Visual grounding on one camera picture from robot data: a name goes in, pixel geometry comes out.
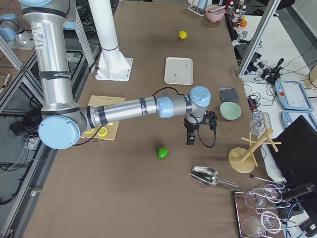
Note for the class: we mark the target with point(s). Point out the pink bowl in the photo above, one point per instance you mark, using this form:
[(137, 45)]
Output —
[(215, 13)]

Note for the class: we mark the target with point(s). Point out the wooden cutting board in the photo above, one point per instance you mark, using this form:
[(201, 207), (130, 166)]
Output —
[(99, 104)]

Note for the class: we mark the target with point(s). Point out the wine glass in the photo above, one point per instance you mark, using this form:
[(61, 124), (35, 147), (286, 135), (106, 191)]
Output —
[(268, 223), (261, 197)]

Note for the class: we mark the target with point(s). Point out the green lime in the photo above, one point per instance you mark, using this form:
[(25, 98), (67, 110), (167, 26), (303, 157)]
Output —
[(162, 152)]

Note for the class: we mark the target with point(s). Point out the aluminium frame post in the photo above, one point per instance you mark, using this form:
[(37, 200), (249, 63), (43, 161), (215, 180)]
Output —
[(265, 19)]

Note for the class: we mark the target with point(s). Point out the metal glass rack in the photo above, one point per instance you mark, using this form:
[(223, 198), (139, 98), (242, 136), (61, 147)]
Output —
[(243, 212)]

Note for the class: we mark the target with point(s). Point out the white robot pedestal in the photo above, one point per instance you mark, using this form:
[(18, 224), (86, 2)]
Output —
[(113, 65)]

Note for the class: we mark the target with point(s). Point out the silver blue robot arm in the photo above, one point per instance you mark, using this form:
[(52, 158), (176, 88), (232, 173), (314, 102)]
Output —
[(63, 120)]

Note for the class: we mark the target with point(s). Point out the metal scoop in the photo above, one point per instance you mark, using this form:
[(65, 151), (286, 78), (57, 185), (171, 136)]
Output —
[(209, 176)]

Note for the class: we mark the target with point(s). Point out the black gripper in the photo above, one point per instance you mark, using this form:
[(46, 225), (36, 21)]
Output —
[(190, 129)]

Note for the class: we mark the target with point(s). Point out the clear glass dish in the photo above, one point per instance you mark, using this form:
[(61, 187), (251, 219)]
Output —
[(258, 122)]

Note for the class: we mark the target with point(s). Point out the white rectangular tray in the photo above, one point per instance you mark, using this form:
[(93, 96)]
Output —
[(178, 71)]

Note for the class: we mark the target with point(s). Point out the yellow lemon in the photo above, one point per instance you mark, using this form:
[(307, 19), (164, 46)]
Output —
[(182, 34)]

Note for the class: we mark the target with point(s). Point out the lemon slice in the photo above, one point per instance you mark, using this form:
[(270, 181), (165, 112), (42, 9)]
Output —
[(89, 131), (103, 132)]

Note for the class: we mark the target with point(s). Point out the grey folded cloth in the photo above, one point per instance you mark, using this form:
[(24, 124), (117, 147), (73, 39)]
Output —
[(228, 94)]

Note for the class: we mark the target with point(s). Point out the black monitor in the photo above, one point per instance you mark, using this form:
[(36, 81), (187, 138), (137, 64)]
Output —
[(297, 154)]

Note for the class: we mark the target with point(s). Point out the wooden mug tree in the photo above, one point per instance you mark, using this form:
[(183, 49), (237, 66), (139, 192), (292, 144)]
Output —
[(243, 160)]

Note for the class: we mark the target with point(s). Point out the blue teach pendant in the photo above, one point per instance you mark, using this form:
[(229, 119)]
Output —
[(288, 116), (293, 96)]

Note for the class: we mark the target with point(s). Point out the green ceramic bowl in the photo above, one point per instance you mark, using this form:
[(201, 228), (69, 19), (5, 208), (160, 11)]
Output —
[(230, 110)]

